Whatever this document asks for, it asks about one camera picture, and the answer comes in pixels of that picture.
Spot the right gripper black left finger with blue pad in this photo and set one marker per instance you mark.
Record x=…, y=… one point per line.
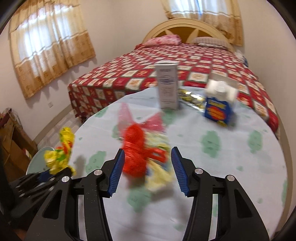
x=57, y=218

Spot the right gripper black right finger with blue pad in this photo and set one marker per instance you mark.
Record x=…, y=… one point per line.
x=237, y=217

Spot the yellow snack wrapper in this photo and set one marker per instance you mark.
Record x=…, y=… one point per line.
x=58, y=159

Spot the light blue round bin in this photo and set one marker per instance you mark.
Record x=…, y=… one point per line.
x=38, y=163

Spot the brown wooden cabinet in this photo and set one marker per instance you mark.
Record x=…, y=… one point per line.
x=17, y=149

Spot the pale yellow wrapper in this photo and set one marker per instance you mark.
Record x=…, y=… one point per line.
x=159, y=175

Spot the red plastic bag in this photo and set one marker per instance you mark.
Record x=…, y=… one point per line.
x=136, y=154

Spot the shiny yellow foil packet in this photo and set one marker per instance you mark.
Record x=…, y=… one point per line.
x=191, y=99

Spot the blue milk carton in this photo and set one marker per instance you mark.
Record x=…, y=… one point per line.
x=221, y=97

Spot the pink plastic bag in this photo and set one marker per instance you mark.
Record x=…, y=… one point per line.
x=152, y=122

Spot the left beige curtain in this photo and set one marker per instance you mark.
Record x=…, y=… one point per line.
x=47, y=38

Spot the beige curtain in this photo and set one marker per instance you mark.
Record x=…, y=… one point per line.
x=47, y=38
x=224, y=15

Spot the tall white carton box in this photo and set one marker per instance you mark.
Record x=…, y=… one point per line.
x=167, y=80

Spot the bed with red checkered cover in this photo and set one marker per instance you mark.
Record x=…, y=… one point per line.
x=134, y=72

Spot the striped grey pillow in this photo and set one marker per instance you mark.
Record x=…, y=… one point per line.
x=212, y=41

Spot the pink pillow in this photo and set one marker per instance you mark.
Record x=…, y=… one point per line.
x=163, y=40

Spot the cream wooden headboard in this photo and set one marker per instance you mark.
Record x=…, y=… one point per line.
x=187, y=29

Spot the right beige curtain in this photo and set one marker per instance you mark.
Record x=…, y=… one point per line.
x=224, y=15

